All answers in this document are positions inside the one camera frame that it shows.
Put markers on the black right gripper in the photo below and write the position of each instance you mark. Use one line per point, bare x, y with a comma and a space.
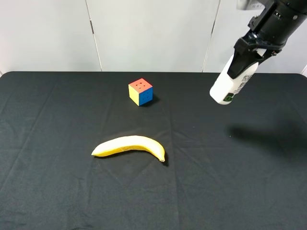
250, 49

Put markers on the white plastic bottle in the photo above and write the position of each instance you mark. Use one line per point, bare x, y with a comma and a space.
225, 88

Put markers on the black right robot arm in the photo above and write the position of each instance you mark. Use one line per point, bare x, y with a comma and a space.
268, 33

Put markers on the black tablecloth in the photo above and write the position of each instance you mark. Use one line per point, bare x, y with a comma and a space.
241, 166

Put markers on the colourful puzzle cube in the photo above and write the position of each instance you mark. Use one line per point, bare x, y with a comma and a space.
140, 91

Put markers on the yellow banana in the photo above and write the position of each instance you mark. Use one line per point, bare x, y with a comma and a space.
126, 143

